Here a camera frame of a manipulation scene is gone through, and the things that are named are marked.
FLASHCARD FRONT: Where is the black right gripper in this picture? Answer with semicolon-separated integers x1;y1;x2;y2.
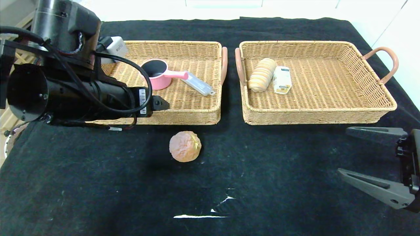
337;126;420;213

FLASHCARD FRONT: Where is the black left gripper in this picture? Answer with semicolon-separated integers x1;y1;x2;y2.
105;82;170;120

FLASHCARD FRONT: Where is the pink saucepan with handle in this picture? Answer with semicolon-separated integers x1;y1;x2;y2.
141;59;189;90

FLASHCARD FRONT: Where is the clear plastic knife case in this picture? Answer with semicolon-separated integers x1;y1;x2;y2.
184;71;215;97

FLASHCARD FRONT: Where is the round pinkish cream puff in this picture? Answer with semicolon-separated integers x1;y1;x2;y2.
169;131;202;163

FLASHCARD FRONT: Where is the orange striped bread roll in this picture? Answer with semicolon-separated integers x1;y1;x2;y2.
248;58;278;93

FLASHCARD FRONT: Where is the small white drink carton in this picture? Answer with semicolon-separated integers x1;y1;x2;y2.
273;66;292;95

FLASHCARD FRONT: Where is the rectangular wicker basket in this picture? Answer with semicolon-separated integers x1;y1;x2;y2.
235;41;399;126
89;41;228;126

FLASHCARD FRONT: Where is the white counter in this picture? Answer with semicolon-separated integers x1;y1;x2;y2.
89;0;348;38

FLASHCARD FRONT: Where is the light wooden slatted rack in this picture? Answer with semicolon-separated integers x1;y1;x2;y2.
0;13;43;131

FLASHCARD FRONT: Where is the black left camera cable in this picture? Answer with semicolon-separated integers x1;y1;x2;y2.
92;49;153;115

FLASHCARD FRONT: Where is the braided black gripper cable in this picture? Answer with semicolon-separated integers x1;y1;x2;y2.
49;113;137;131

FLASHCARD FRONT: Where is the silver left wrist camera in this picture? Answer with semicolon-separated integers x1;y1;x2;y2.
98;36;128;63

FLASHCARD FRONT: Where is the black cable on floor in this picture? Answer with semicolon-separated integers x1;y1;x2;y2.
4;122;23;158

